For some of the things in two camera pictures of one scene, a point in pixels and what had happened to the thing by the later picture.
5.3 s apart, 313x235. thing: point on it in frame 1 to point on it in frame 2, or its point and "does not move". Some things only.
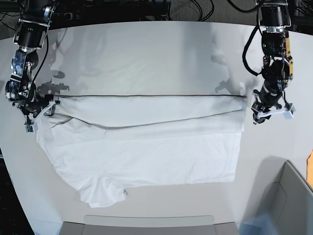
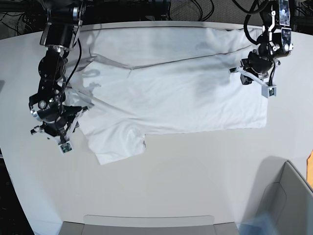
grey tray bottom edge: [108, 224] does not move
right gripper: [261, 108] to [255, 64]
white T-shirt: [102, 145] to [138, 81]
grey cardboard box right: [284, 195] does not move
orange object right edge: [309, 166] does not move
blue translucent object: [260, 224] does not move
